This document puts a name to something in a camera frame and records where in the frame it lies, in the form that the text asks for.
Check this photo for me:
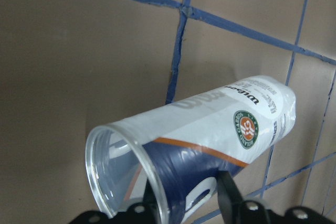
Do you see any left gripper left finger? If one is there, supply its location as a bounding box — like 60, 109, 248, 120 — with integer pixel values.
70, 182, 158, 224

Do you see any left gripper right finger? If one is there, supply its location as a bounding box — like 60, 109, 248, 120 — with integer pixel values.
216, 171, 333, 224

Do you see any white blue tennis ball can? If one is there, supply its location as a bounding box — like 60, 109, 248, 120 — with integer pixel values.
85, 76, 296, 223

